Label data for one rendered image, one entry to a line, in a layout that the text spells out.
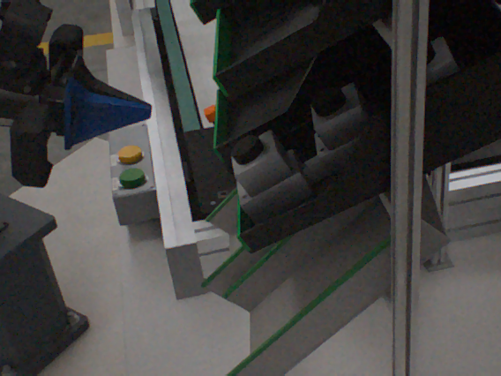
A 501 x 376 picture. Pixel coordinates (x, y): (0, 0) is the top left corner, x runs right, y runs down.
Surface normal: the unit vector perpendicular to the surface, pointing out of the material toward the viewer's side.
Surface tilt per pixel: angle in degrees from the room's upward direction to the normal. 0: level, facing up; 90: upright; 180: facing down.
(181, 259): 90
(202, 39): 0
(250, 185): 87
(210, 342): 0
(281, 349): 90
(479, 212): 90
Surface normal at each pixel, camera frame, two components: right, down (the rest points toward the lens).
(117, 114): 0.30, 0.60
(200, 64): -0.10, -0.80
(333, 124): 0.02, 0.58
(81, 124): 0.14, -0.25
